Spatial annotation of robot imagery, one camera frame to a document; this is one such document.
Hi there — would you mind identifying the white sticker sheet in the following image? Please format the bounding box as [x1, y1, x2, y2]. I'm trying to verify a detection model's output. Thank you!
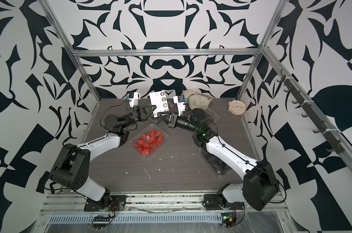
[149, 90, 169, 118]

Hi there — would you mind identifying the strawberry clamshell box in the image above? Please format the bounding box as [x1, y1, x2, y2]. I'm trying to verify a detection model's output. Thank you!
[128, 123, 167, 157]

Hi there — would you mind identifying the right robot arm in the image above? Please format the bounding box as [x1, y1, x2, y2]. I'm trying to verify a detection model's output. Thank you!
[157, 108, 281, 211]

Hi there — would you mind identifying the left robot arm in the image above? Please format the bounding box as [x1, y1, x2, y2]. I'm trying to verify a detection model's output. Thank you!
[49, 105, 156, 208]

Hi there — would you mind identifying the green and red grape box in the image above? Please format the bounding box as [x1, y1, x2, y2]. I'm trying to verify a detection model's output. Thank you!
[149, 98, 174, 124]

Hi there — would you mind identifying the cream plush toy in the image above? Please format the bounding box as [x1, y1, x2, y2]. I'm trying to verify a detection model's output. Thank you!
[182, 89, 213, 110]

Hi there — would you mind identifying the purple grape clamshell box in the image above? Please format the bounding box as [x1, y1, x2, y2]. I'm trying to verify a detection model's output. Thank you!
[205, 108, 220, 123]

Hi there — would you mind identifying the avocado clamshell box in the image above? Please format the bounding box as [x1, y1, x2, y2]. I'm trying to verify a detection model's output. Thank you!
[201, 149, 231, 176]

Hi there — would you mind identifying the left circuit board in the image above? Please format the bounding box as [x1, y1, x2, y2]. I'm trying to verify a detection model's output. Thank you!
[91, 216, 113, 229]

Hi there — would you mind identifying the circuit board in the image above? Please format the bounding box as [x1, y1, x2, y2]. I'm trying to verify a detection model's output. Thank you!
[221, 213, 237, 229]
[91, 216, 113, 229]

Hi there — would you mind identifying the right circuit board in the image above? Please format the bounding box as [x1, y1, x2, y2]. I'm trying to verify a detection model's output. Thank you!
[221, 213, 237, 229]

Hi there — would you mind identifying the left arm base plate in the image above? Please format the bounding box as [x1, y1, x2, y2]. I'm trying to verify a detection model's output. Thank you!
[84, 195, 127, 212]

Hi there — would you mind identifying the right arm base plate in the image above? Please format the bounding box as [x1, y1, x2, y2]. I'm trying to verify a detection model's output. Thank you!
[202, 194, 245, 210]

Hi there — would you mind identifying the aluminium frame rail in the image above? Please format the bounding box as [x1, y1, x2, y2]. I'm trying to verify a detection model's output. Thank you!
[38, 190, 290, 216]

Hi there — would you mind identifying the black wall hook rail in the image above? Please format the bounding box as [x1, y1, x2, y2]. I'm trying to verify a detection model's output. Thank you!
[278, 69, 346, 154]

